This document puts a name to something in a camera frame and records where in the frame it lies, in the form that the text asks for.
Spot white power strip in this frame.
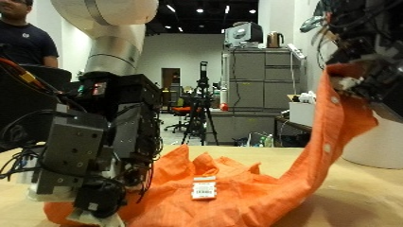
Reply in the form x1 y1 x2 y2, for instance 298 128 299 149
287 43 307 61

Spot orange button shirt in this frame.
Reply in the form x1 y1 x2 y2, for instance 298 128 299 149
43 62 379 227

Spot brown door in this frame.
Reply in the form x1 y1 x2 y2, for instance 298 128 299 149
161 67 181 96

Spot orange cable yellow connector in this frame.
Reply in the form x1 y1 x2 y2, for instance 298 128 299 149
0 56 48 93

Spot low grey counter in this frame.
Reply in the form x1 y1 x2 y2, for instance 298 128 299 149
207 108 282 145

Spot grey box appliance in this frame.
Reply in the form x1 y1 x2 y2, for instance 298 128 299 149
225 22 265 49

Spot orange seat office chair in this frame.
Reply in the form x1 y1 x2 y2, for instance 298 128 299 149
164 105 199 133

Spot tall grey cabinet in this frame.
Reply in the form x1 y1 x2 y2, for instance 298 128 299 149
222 47 307 112

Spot black camera tripod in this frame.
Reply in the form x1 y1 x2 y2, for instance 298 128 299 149
180 61 219 147

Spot green plastic bottles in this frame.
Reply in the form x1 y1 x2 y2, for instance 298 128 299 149
258 133 274 148

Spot copper kettle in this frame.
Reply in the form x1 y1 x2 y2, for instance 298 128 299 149
266 31 285 49

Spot crumpled white cloth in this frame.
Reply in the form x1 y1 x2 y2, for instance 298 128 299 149
297 90 318 105

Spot white storage box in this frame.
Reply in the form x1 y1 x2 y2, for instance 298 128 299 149
289 101 317 128

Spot person in dark shirt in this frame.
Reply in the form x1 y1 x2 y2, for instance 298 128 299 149
0 0 60 69

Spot black side table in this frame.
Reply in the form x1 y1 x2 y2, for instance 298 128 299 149
274 116 315 148

